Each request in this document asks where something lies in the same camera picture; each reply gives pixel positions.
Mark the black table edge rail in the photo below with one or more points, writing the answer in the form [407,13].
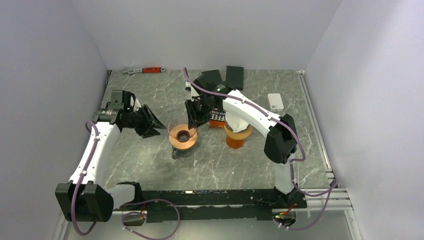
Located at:
[258,204]

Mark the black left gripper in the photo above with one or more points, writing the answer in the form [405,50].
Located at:
[151,132]

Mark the clear glass ribbed dripper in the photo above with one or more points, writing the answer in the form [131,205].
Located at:
[237,126]

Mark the clear glass jar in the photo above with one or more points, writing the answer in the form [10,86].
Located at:
[182,153]

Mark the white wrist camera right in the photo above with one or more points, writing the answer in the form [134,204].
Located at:
[193,94]

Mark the aluminium frame rail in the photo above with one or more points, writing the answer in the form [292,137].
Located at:
[324,219]

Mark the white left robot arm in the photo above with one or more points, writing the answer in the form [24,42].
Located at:
[83,198]

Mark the black foam block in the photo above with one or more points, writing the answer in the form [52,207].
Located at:
[235,77]
[211,76]

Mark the small white box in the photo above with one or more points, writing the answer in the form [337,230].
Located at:
[275,102]

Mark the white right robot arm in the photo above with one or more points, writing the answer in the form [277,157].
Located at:
[242,114]

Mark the right black foam block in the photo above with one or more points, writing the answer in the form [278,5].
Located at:
[235,77]

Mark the white paper coffee filter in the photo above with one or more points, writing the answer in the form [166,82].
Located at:
[231,116]

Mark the left black foam block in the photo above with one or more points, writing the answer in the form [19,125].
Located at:
[211,76]

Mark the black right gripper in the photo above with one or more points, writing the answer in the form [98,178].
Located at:
[194,120]

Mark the orange glass carafe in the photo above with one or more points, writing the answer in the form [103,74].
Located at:
[235,142]

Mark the orange handled adjustable wrench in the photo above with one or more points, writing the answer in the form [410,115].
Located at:
[147,70]

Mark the orange coffee filter box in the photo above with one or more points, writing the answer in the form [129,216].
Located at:
[217,118]

